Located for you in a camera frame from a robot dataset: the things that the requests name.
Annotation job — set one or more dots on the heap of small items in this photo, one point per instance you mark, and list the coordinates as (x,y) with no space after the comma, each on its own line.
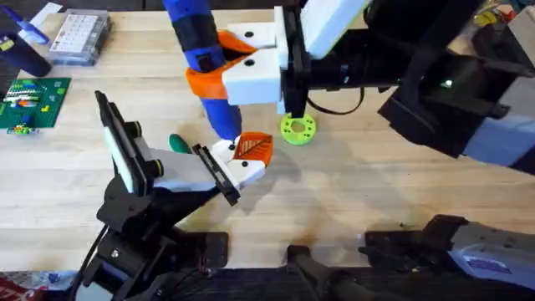
(489,16)

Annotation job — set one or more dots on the white paper sheet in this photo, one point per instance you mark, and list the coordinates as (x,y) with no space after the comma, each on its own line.
(48,12)

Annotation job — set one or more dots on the black upright wrist plate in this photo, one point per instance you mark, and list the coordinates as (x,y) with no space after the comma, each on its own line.
(121,125)

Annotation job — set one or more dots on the green board with blocks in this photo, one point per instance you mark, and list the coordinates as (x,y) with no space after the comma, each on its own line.
(39,104)

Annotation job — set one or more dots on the colourful printed bag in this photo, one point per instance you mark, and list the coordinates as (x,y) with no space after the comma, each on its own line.
(33,286)

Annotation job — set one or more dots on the dark blue cylinder tool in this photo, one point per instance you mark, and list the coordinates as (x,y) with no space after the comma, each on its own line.
(25,56)

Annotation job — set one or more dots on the green disc with holes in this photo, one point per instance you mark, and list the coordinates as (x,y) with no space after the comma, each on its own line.
(287,129)

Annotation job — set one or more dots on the green toy vegetable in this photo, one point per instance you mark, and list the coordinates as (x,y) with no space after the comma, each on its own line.
(179,144)

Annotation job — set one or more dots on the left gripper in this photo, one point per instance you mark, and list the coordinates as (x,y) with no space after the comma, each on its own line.
(184,171)

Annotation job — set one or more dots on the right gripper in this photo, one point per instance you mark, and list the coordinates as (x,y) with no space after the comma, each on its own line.
(330,25)

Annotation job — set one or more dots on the blue electric screwdriver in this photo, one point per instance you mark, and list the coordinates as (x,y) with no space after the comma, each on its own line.
(223,119)

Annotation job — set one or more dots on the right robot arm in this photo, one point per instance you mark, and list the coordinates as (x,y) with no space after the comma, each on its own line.
(493,138)

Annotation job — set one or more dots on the clear plastic parts box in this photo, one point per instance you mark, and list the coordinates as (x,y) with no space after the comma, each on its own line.
(79,37)

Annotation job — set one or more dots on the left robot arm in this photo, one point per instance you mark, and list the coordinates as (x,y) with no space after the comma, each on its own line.
(125,209)

